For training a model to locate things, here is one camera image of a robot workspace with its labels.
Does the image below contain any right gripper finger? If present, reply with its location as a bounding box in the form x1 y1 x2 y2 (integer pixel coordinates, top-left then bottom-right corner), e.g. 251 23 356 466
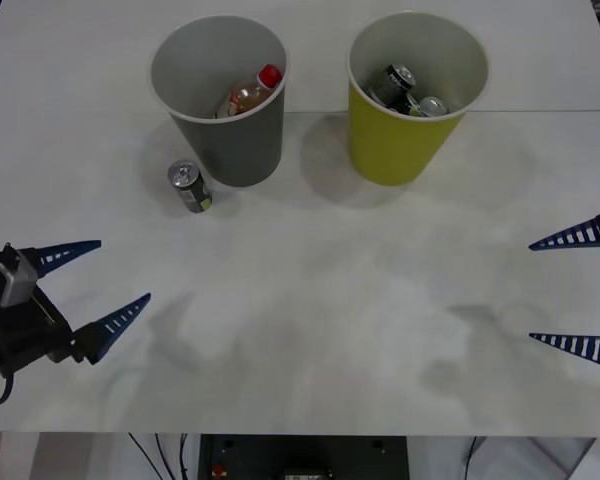
528 206 600 252
528 332 600 374

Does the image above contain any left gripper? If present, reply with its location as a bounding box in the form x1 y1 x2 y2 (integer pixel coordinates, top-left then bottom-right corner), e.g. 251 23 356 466
0 240 152 374

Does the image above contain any black can with green patch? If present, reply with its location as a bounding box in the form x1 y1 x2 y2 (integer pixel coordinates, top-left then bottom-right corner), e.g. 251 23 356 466
167 159 213 215

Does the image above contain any silver drink can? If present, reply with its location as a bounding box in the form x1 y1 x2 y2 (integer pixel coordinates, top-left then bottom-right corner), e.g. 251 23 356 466
417 95 450 118

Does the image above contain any yellow-green plastic waste bin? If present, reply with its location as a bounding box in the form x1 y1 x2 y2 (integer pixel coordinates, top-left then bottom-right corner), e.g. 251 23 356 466
346 10 490 187

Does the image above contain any grey plastic waste bin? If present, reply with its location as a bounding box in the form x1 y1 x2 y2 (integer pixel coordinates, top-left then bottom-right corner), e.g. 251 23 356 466
148 14 289 189

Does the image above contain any large black drink can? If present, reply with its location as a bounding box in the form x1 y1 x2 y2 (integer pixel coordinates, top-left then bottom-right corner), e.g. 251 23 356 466
367 63 417 109

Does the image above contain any red-capped plastic bottle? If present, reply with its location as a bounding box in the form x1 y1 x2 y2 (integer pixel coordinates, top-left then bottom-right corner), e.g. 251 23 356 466
214 63 285 120

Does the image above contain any black robot torso base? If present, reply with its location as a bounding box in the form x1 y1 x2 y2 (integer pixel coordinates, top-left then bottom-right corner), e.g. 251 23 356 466
198 434 409 480

